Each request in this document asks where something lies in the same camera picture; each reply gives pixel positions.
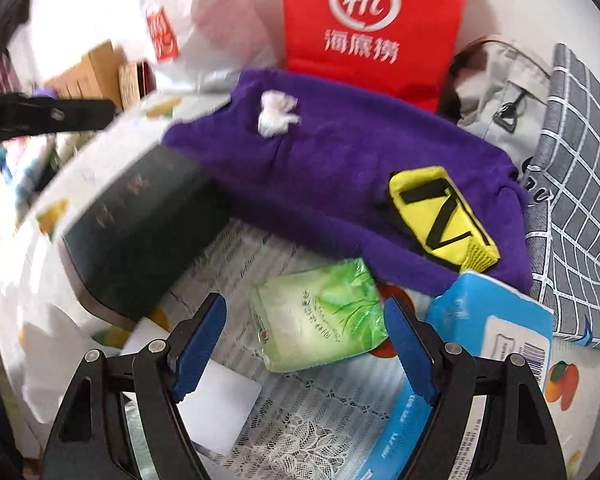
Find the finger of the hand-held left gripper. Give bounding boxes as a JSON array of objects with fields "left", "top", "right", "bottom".
[{"left": 0, "top": 92, "right": 117, "bottom": 146}]

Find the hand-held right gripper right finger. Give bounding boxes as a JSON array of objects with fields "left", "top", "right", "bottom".
[{"left": 382, "top": 295, "right": 568, "bottom": 480}]

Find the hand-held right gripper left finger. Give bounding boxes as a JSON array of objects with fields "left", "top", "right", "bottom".
[{"left": 44, "top": 292, "right": 228, "bottom": 480}]

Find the light green tissue packet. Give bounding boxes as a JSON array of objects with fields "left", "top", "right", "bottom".
[{"left": 250, "top": 257, "right": 388, "bottom": 373}]

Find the white card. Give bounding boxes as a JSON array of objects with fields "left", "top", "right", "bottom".
[{"left": 180, "top": 360, "right": 263, "bottom": 456}]

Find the cardboard box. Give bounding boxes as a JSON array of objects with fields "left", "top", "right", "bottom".
[{"left": 45, "top": 40, "right": 126, "bottom": 111}]

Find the blue wet wipes packet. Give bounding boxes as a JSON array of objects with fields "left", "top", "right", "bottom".
[{"left": 357, "top": 270, "right": 556, "bottom": 480}]

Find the brown woven box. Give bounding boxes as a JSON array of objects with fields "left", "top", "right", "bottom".
[{"left": 117, "top": 61, "right": 156, "bottom": 108}]

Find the dark hardcover book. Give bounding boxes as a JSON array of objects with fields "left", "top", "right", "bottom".
[{"left": 57, "top": 147, "right": 233, "bottom": 323}]

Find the yellow pouch with black stripe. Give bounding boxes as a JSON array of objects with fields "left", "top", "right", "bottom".
[{"left": 387, "top": 165, "right": 501, "bottom": 273}]

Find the white plastic bag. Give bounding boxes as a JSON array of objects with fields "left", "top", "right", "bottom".
[{"left": 30, "top": 0, "right": 291, "bottom": 95}]

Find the purple towel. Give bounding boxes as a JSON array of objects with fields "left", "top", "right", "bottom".
[{"left": 162, "top": 67, "right": 533, "bottom": 298}]

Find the crumpled white tissue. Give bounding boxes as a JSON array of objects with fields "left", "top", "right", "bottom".
[{"left": 256, "top": 91, "right": 300, "bottom": 137}]

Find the grey checked cloth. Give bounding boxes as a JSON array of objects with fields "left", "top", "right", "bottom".
[{"left": 522, "top": 42, "right": 600, "bottom": 351}]

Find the red paper bag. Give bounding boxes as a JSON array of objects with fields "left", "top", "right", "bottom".
[{"left": 281, "top": 0, "right": 471, "bottom": 113}]

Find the grey backpack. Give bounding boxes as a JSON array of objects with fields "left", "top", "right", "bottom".
[{"left": 440, "top": 35, "right": 553, "bottom": 161}]

